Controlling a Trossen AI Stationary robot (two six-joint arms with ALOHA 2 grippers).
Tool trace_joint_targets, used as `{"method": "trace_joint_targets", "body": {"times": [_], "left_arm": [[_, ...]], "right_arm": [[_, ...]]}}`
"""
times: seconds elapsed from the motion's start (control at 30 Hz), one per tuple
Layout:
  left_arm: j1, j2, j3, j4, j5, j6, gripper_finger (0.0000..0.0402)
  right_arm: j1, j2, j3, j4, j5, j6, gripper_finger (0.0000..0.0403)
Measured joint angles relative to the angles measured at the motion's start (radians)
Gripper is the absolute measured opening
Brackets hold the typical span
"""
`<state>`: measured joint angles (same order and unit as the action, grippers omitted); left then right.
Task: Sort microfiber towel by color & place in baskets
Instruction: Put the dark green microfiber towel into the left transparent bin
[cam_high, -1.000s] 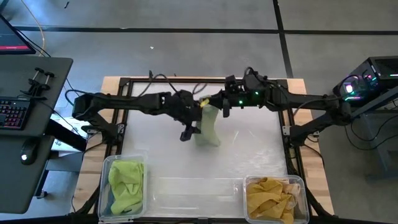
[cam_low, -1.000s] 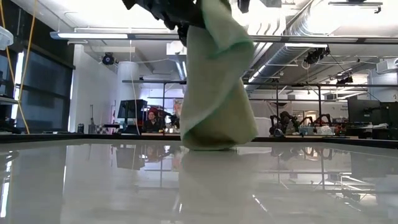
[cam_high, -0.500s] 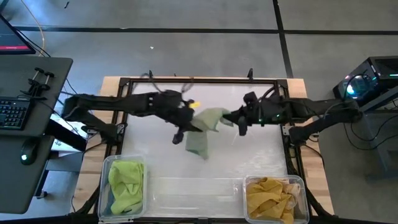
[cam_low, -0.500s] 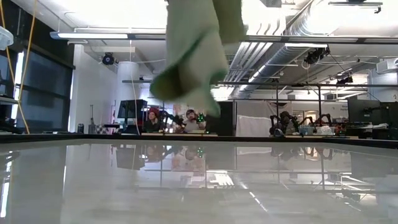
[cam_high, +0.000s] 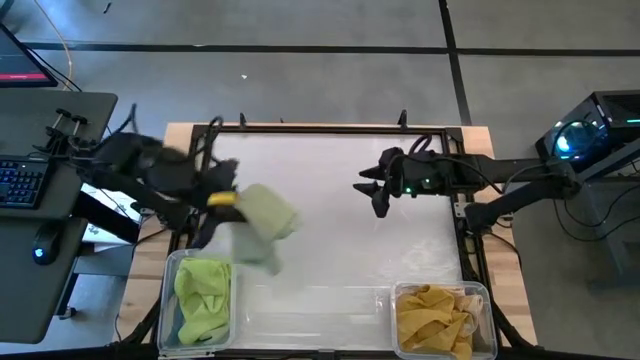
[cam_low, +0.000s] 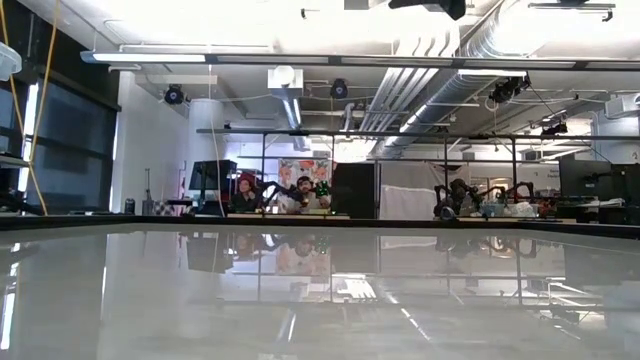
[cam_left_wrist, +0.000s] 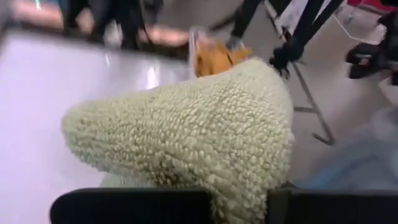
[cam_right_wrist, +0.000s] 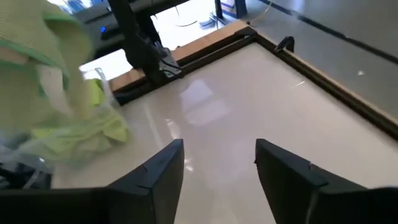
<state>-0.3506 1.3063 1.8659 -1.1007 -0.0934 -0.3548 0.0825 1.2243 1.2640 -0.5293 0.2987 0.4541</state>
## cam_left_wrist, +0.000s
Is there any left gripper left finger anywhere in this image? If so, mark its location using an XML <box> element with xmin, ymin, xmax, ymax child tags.
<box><xmin>49</xmin><ymin>188</ymin><xmax>215</xmax><ymax>224</ymax></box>

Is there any red object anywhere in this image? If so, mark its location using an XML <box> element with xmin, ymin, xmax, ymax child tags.
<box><xmin>346</xmin><ymin>0</ymin><xmax>398</xmax><ymax>16</ymax></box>

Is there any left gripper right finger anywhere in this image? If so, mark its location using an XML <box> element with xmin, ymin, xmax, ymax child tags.
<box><xmin>266</xmin><ymin>188</ymin><xmax>398</xmax><ymax>224</ymax></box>

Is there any white work surface sheet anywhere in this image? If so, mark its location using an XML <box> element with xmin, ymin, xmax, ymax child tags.
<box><xmin>0</xmin><ymin>29</ymin><xmax>195</xmax><ymax>224</ymax></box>

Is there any black stand leg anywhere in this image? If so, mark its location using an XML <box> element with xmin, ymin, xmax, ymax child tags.
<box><xmin>231</xmin><ymin>0</ymin><xmax>265</xmax><ymax>40</ymax></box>
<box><xmin>269</xmin><ymin>0</ymin><xmax>345</xmax><ymax>77</ymax></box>

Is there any black chair base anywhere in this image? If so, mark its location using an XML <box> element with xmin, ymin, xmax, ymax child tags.
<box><xmin>345</xmin><ymin>11</ymin><xmax>398</xmax><ymax>87</ymax></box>

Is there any small sage green towel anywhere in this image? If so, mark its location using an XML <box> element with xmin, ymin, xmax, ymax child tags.
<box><xmin>61</xmin><ymin>57</ymin><xmax>295</xmax><ymax>224</ymax></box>

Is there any mustard yellow microfiber towel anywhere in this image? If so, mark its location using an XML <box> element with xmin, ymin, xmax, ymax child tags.
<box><xmin>195</xmin><ymin>39</ymin><xmax>252</xmax><ymax>78</ymax></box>

